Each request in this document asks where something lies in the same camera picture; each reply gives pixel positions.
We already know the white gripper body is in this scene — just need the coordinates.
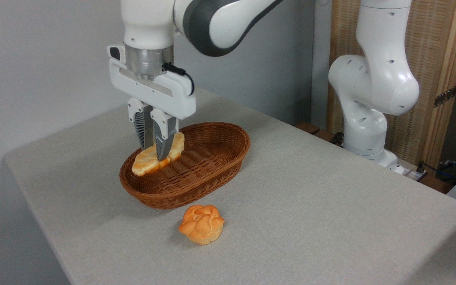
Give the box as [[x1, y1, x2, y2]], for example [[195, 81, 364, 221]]
[[107, 44, 197, 120]]

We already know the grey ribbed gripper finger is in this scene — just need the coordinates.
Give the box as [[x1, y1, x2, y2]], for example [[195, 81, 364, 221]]
[[127, 97, 154, 150], [150, 108, 180, 161]]

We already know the long braided bread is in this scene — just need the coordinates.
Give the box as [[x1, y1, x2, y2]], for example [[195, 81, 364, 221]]
[[132, 131, 185, 177]]

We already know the round knotted bread roll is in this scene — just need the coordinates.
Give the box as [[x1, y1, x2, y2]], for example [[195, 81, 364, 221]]
[[178, 204, 225, 246]]

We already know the brown oval wicker basket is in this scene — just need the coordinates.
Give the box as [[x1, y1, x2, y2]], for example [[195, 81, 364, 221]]
[[119, 122, 251, 210]]

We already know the wooden rattan folding screen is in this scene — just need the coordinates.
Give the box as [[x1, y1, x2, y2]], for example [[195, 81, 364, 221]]
[[327, 0, 456, 167]]

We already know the dark metal screen hinge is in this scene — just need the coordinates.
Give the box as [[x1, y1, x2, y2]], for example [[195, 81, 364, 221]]
[[433, 85, 456, 108]]

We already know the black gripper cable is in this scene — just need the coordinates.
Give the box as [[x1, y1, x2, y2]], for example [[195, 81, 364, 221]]
[[161, 62, 195, 97]]

